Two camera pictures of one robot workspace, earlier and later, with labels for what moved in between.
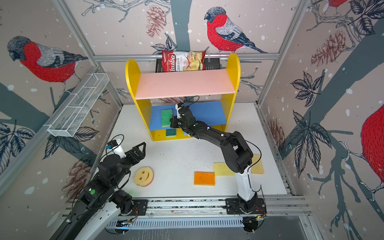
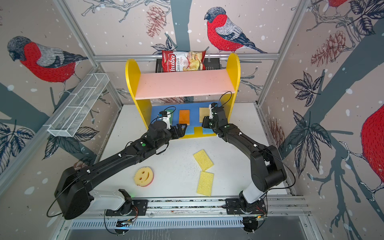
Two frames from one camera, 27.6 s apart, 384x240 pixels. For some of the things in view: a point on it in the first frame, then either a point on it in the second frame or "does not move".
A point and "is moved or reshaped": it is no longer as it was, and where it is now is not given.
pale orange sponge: x=257 y=168 is moved or reshaped
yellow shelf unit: x=207 y=93 does not move
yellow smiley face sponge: x=143 y=176 does not move
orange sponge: x=204 y=178 is moved or reshaped
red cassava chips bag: x=181 y=61 does not move
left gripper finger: x=134 y=154 to x=178 y=131
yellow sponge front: x=221 y=169 to x=205 y=183
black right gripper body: x=178 y=124 to x=215 y=127
